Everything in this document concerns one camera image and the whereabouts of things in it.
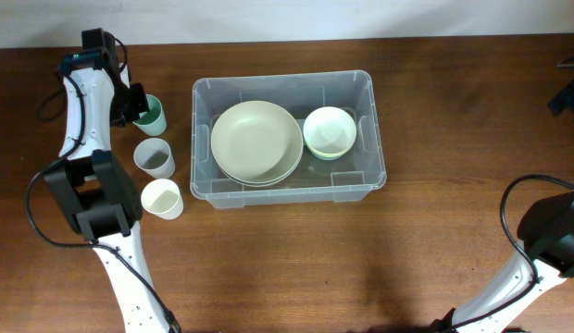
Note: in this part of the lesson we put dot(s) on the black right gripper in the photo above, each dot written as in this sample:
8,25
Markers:
571,98

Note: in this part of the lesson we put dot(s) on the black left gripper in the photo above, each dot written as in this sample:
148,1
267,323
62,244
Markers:
137,109

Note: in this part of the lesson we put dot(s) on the mint green cup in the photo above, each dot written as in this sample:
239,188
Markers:
153,122

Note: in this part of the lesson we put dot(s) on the grey cup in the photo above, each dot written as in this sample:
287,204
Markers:
154,157

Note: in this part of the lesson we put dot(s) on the cream white cup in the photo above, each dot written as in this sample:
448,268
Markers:
162,198

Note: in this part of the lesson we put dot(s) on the beige large bowl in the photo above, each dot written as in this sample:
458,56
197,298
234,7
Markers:
256,141
261,184

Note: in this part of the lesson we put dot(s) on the white small bowl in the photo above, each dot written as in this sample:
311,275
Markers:
329,125

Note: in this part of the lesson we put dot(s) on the mint green small bowl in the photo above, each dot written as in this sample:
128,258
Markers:
326,157

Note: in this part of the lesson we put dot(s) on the dark blue large bowl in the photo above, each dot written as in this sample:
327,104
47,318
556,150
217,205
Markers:
297,162

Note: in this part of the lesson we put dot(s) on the yellow small bowl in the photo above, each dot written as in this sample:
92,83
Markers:
329,152

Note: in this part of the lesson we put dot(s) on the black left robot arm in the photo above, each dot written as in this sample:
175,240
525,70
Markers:
95,194

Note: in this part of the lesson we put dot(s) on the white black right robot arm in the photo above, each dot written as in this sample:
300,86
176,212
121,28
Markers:
543,258

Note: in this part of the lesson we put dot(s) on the clear plastic storage bin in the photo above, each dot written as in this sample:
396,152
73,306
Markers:
349,178

